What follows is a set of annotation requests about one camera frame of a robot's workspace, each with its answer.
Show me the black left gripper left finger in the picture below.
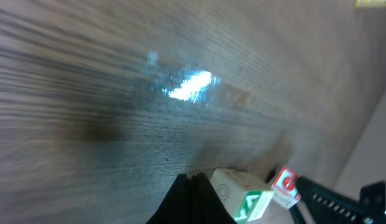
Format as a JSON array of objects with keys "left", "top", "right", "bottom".
[{"left": 147, "top": 174, "right": 192, "bottom": 224}]

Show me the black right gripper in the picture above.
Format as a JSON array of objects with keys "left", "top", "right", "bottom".
[{"left": 295, "top": 176, "right": 386, "bottom": 224}]

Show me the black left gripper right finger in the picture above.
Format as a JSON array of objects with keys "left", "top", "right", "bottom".
[{"left": 192, "top": 173, "right": 236, "bottom": 224}]

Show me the white block red A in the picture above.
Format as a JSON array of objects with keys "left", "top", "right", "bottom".
[{"left": 271, "top": 166, "right": 301, "bottom": 209}]

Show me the green V letter block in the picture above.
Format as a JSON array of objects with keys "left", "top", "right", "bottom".
[{"left": 210, "top": 168, "right": 274, "bottom": 223}]

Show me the yellow K letter block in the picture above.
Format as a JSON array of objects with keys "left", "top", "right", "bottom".
[{"left": 355, "top": 0, "right": 386, "bottom": 7}]

